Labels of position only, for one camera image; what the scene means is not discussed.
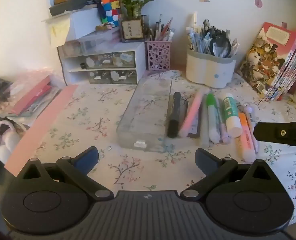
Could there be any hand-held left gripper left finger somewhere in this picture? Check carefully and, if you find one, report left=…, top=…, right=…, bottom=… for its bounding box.
left=18, top=146, right=115, bottom=200

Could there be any pink perforated pen holder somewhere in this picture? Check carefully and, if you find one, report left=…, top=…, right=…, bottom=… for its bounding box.
left=145, top=40, right=173, bottom=71

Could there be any white pen holder with pens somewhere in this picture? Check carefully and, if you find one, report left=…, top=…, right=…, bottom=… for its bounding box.
left=187, top=11, right=240, bottom=55

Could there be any black oblong case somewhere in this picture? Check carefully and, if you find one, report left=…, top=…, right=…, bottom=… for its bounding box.
left=49, top=0, right=98, bottom=16

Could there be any bunch of mixed pens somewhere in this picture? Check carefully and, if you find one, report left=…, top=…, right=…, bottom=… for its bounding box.
left=147, top=14, right=175, bottom=42

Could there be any black marker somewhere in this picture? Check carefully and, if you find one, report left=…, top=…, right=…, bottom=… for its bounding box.
left=166, top=91, right=182, bottom=139

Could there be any black magnifying glass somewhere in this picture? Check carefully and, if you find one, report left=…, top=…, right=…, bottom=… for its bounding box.
left=209, top=36, right=232, bottom=57

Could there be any slim purple pen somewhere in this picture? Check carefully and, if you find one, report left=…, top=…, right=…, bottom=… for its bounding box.
left=218, top=97, right=230, bottom=143

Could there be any white pen holder grey rim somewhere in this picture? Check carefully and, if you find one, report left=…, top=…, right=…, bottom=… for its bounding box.
left=186, top=47, right=238, bottom=89

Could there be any illustrated cover comic book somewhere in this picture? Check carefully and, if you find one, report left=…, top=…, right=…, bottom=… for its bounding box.
left=238, top=22, right=296, bottom=98

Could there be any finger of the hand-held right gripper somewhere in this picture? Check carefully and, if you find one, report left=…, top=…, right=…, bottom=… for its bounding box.
left=253, top=118, right=296, bottom=148

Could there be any pink highlighter pen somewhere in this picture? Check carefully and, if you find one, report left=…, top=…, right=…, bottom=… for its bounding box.
left=179, top=90, right=204, bottom=138

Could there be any white glue stick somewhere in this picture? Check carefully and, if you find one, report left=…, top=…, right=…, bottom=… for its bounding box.
left=222, top=93, right=243, bottom=138

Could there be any clear plastic bag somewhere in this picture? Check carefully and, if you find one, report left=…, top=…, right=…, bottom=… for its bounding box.
left=0, top=71, right=64, bottom=118

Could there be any orange highlighter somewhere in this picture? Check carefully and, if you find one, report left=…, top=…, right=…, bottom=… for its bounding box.
left=235, top=112, right=256, bottom=162

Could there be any pink flat box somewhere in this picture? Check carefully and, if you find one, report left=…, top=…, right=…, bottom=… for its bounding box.
left=12, top=76, right=53, bottom=115

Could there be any white drawer organizer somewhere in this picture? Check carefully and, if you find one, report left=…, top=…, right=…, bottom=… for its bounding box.
left=57, top=40, right=146, bottom=85

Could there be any white cardboard box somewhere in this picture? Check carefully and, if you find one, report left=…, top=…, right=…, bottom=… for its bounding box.
left=70, top=7, right=101, bottom=41

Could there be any dark square plant pot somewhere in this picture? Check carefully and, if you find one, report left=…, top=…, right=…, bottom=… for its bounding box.
left=120, top=19, right=146, bottom=43

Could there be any colourful puzzle cube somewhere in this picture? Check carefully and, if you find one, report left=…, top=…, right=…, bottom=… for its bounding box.
left=99, top=0, right=121, bottom=27

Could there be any white purple plush toy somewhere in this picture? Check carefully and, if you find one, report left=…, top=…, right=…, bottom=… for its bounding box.
left=0, top=119, right=30, bottom=166

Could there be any clear plastic storage box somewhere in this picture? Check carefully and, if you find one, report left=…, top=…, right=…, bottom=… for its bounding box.
left=77, top=31, right=121, bottom=55

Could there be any pale paper sheet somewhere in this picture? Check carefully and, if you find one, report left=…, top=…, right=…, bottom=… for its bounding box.
left=42, top=17, right=71, bottom=48

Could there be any green capped marker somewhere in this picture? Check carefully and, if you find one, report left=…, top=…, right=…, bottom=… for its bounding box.
left=206, top=93, right=222, bottom=145

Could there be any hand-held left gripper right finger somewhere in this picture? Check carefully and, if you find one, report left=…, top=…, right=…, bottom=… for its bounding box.
left=180, top=148, right=276, bottom=198

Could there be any translucent grey pen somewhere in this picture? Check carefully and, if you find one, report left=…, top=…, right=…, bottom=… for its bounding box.
left=200, top=106, right=211, bottom=148

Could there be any clear plastic pencil case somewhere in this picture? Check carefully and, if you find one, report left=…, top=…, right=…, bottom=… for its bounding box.
left=116, top=77, right=173, bottom=153

